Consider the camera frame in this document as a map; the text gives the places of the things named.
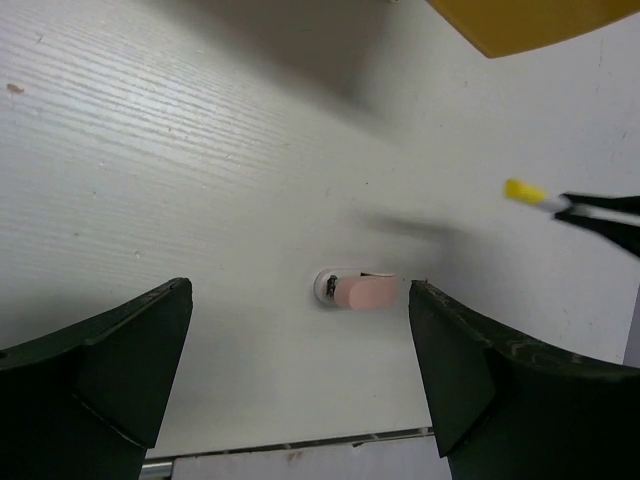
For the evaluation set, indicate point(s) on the pink correction tape dispenser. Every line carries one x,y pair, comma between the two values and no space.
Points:
355,289

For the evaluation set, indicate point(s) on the white marker yellow cap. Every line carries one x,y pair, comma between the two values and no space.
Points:
535,197

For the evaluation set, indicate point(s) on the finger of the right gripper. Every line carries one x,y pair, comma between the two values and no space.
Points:
625,236
629,204

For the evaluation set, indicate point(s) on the yellow drawer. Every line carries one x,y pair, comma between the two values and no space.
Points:
499,28

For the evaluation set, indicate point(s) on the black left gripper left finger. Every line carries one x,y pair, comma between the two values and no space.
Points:
88,401

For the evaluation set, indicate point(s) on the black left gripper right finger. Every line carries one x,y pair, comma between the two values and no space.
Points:
505,405

